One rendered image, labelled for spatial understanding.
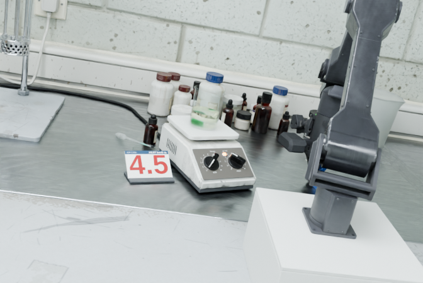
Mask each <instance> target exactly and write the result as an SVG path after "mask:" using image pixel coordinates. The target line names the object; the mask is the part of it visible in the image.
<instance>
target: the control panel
mask: <svg viewBox="0 0 423 283"><path fill-rule="evenodd" d="M192 150H193V153H194V156H195V159H196V162H197V164H198V167H199V169H200V172H201V175H202V178H203V180H217V179H236V178H245V177H254V174H253V173H252V170H251V168H250V166H249V163H248V161H247V159H246V157H245V154H244V152H243V149H242V148H201V149H192ZM224 152H225V153H226V154H227V155H226V156H224V155H223V153H224ZM214 153H218V154H219V157H218V158H217V160H218V162H219V168H218V169H217V170H210V169H208V168H207V167H206V166H205V165H204V159H205V158H206V157H207V156H212V157H213V156H214ZM232 153H235V154H237V155H238V156H240V157H242V158H244V159H245V160H246V162H245V164H244V165H243V166H242V167H241V168H240V169H235V168H233V167H232V166H231V165H230V164H229V162H228V158H229V156H230V155H231V154H232Z"/></svg>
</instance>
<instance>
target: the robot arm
mask: <svg viewBox="0 0 423 283"><path fill-rule="evenodd" d="M402 4H403V2H402V1H400V0H346V3H345V6H344V10H343V13H347V20H346V32H345V34H344V37H343V39H342V43H341V45H340V46H339V47H337V48H335V49H333V50H332V53H331V55H330V58H329V59H328V58H327V59H325V62H323V63H322V65H321V68H320V71H319V75H318V78H319V79H320V82H324V83H323V84H322V86H321V87H320V102H319V106H318V110H317V114H311V115H310V119H303V115H299V114H293V116H292V119H291V125H290V126H291V128H292V129H296V133H299V134H300V133H304V135H305V136H309V137H310V139H303V138H301V137H300V136H298V135H297V134H296V133H289V132H282V134H280V136H279V138H278V142H279V143H280V144H281V145H282V146H283V147H285V148H286V149H287V151H289V152H293V153H303V152H304V153H305V155H306V157H307V163H308V167H307V171H306V174H305V179H306V180H307V181H309V182H310V184H309V185H310V186H315V187H317V189H316V192H315V196H314V199H313V203H312V207H311V208H307V207H302V213H303V215H304V217H305V220H306V222H307V225H308V227H309V230H310V232H311V233H313V234H316V235H325V236H334V237H339V238H348V239H353V240H355V239H356V237H357V235H356V233H355V231H354V230H353V228H352V226H351V224H350V223H351V220H352V217H353V213H354V210H355V207H356V204H357V201H358V198H359V197H360V198H363V199H367V200H368V201H371V200H372V198H373V196H374V194H375V192H376V185H377V180H378V172H379V167H380V159H381V148H379V147H378V143H379V136H380V131H379V129H378V127H377V125H376V123H375V121H374V119H373V118H372V116H371V105H372V100H373V93H374V89H375V81H376V75H377V69H378V62H379V57H380V50H381V42H382V41H383V40H384V39H385V38H386V37H387V36H388V34H389V32H390V30H391V28H392V26H393V24H394V23H397V21H398V20H399V17H400V13H401V10H402V6H403V5H402ZM324 76H325V78H324ZM319 169H321V170H322V171H321V170H319ZM326 169H330V170H334V171H338V172H342V173H345V174H350V175H355V176H358V177H362V178H365V177H366V175H367V178H366V182H364V181H361V180H356V179H352V178H348V177H344V176H341V175H336V174H331V173H328V172H324V171H325V170H326Z"/></svg>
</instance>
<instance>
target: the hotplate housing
mask: <svg viewBox="0 0 423 283"><path fill-rule="evenodd" d="M159 148H160V149H159V151H168V154H169V161H170V163H171V164H172V165H173V166H174V167H175V168H176V169H177V170H178V171H179V172H180V173H181V174H182V175H183V176H184V177H185V178H186V180H187V181H188V182H189V183H190V184H191V185H192V186H193V187H194V188H195V189H196V190H197V191H198V192H215V191H230V190H238V189H252V188H253V185H254V184H255V182H256V176H255V175H254V177H245V178H236V179H217V180H203V178H202V175H201V172H200V169H199V167H198V164H197V162H196V159H195V156H194V153H193V150H192V149H201V148H242V149H243V147H242V145H240V143H239V142H237V141H236V140H190V139H188V138H187V137H186V136H184V135H183V134H182V133H181V132H180V131H179V130H178V129H177V128H176V127H174V126H173V125H172V124H171V123H164V125H162V131H161V138H160V142H159ZM243 152H244V154H245V151H244V149H243ZM245 157H246V159H247V156H246V154H245ZM247 161H248V159H247ZM248 163H249V161H248ZM249 166H250V168H251V170H252V167H251V165H250V163H249ZM252 173H253V174H254V172H253V170H252Z"/></svg>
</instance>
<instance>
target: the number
mask: <svg viewBox="0 0 423 283"><path fill-rule="evenodd" d="M127 162H128V170H129V175H165V174H171V172H170V168H169V161H168V157H167V154H127Z"/></svg>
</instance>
